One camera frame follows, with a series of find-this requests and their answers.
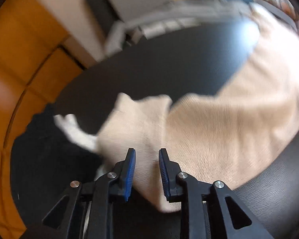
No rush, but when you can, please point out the beige knit sweater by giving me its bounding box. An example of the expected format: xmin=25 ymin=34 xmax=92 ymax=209
xmin=97 ymin=3 xmax=299 ymax=213

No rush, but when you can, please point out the black garment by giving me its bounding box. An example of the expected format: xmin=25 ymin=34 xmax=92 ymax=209
xmin=10 ymin=104 xmax=102 ymax=227

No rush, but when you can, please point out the white glove cloth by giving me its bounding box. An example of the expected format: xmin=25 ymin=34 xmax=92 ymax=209
xmin=53 ymin=114 xmax=99 ymax=154

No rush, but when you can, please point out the grey cloth garment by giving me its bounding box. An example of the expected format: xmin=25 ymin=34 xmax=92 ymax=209
xmin=105 ymin=0 xmax=251 ymax=57

